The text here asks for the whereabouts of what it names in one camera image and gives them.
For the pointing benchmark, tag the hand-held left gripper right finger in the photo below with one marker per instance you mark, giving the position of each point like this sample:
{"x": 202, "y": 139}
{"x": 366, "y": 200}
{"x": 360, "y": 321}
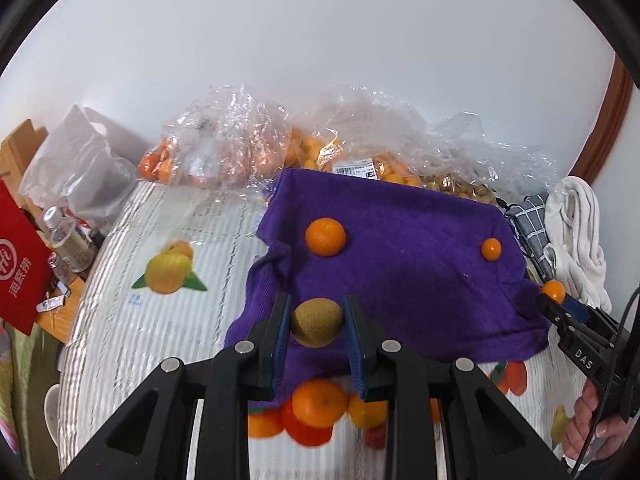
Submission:
{"x": 354, "y": 345}

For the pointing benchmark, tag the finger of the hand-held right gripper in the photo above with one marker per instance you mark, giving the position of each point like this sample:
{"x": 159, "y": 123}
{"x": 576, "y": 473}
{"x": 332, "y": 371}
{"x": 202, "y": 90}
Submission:
{"x": 577, "y": 308}
{"x": 550, "y": 310}

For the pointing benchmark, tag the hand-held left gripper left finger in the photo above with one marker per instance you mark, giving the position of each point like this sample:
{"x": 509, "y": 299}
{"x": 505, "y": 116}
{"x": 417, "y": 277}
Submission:
{"x": 281, "y": 342}

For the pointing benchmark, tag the brown kiwi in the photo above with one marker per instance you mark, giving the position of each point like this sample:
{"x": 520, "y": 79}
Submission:
{"x": 317, "y": 321}

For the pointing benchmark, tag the person's right hand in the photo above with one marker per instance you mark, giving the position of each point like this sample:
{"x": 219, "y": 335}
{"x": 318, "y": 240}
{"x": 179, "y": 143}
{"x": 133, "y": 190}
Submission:
{"x": 580, "y": 425}

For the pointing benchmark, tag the large orange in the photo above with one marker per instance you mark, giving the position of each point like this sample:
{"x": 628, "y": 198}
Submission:
{"x": 325, "y": 236}
{"x": 320, "y": 402}

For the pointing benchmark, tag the white striped towel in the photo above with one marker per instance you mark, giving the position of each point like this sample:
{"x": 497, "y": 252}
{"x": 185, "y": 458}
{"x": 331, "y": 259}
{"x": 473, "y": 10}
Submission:
{"x": 575, "y": 230}

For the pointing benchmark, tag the grey checked cloth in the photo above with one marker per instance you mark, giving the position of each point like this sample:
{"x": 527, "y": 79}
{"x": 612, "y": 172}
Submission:
{"x": 532, "y": 220}

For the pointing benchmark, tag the purple towel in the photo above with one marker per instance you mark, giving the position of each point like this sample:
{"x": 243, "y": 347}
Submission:
{"x": 410, "y": 240}

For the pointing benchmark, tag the fruit print plastic tablecloth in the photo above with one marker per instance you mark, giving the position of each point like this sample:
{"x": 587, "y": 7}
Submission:
{"x": 150, "y": 220}

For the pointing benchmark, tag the labelled clear bag of oranges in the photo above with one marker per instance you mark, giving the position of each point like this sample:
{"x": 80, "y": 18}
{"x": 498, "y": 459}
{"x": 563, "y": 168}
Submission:
{"x": 350, "y": 135}

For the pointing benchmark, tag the wooden bedside table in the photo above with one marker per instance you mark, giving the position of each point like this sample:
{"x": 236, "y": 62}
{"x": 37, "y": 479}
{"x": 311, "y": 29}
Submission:
{"x": 62, "y": 310}

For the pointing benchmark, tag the clear plastic bottle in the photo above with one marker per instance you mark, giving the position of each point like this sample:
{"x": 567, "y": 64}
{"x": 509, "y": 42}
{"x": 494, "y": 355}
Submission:
{"x": 67, "y": 242}

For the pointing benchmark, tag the green bed sheet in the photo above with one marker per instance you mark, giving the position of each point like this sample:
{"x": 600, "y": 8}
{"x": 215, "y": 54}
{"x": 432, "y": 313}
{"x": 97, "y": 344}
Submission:
{"x": 25, "y": 400}

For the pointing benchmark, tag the white plastic bag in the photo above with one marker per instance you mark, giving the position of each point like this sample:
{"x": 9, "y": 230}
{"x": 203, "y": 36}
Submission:
{"x": 80, "y": 170}

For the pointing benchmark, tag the red paper bag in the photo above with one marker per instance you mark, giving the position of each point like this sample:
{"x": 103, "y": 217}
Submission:
{"x": 17, "y": 260}

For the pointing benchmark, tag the brown wooden door frame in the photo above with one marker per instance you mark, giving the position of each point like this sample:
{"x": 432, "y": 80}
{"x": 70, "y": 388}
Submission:
{"x": 607, "y": 125}

